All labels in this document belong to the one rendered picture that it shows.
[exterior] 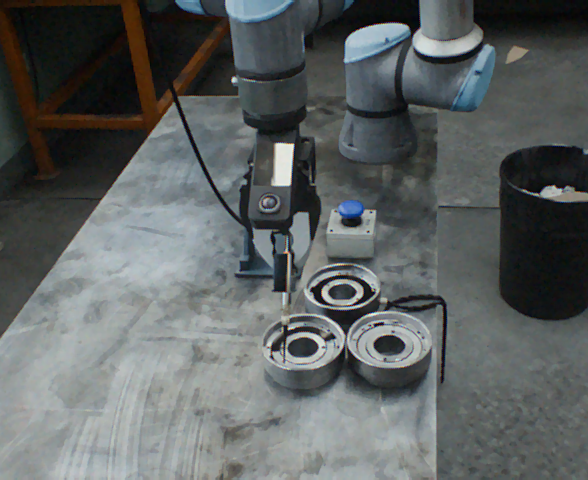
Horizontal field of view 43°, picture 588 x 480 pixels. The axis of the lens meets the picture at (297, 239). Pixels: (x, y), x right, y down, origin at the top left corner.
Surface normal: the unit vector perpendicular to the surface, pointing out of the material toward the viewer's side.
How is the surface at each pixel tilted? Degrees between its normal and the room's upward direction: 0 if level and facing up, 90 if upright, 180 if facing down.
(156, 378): 0
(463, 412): 0
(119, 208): 0
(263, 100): 90
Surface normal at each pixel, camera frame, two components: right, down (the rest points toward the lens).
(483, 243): -0.07, -0.83
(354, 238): -0.16, 0.55
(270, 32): 0.11, 0.55
